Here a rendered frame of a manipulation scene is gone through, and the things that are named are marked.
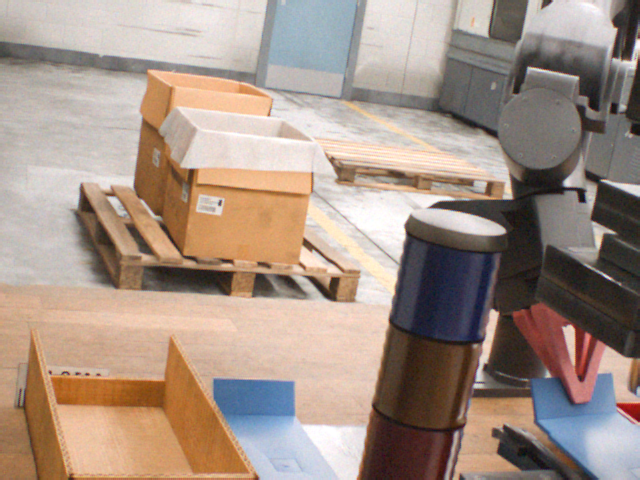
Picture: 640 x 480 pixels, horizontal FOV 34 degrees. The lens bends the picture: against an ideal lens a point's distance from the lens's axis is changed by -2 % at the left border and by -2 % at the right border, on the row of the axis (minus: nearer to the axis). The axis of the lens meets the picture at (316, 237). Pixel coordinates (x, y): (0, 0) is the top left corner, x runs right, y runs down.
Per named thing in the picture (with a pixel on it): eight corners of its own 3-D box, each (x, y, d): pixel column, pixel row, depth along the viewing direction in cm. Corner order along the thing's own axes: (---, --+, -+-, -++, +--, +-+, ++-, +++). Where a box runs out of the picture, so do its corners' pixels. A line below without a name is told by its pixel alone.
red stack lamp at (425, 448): (425, 464, 45) (441, 392, 44) (465, 508, 41) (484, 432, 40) (342, 465, 43) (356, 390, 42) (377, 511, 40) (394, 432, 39)
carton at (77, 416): (164, 419, 91) (175, 333, 89) (242, 583, 68) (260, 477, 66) (12, 415, 86) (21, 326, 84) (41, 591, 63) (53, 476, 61)
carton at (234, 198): (323, 272, 426) (345, 148, 414) (168, 260, 406) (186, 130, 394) (280, 227, 487) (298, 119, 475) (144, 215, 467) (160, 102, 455)
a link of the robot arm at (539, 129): (598, 183, 70) (636, 16, 71) (473, 156, 72) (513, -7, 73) (594, 216, 81) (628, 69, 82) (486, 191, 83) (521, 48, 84)
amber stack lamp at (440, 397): (442, 388, 44) (458, 312, 43) (484, 428, 40) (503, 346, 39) (357, 387, 42) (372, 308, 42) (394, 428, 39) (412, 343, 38)
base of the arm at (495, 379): (626, 328, 109) (590, 305, 116) (459, 321, 102) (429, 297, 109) (608, 398, 111) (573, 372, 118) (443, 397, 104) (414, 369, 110)
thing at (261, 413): (288, 411, 90) (293, 379, 89) (350, 500, 76) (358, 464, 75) (207, 409, 87) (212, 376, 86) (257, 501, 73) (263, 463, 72)
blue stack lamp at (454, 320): (459, 308, 43) (476, 228, 42) (504, 342, 39) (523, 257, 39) (373, 304, 41) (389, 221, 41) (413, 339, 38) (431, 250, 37)
